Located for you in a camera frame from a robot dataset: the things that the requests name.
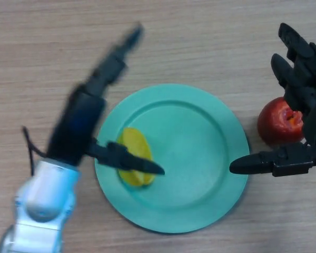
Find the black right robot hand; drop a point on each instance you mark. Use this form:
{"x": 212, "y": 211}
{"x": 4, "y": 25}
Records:
{"x": 312, "y": 92}

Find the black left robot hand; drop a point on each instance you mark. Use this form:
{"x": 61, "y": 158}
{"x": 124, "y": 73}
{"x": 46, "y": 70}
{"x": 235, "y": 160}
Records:
{"x": 76, "y": 126}

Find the yellow starfruit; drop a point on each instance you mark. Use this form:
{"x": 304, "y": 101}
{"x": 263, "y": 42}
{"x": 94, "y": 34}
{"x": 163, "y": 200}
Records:
{"x": 137, "y": 142}

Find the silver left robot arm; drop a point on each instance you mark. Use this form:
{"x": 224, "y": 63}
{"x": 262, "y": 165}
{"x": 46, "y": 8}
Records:
{"x": 47, "y": 197}

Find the green round plate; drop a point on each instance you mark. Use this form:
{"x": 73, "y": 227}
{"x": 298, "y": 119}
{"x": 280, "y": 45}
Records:
{"x": 195, "y": 145}

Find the red apple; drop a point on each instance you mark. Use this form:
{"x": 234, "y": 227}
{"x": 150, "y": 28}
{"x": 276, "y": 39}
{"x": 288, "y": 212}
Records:
{"x": 271, "y": 121}

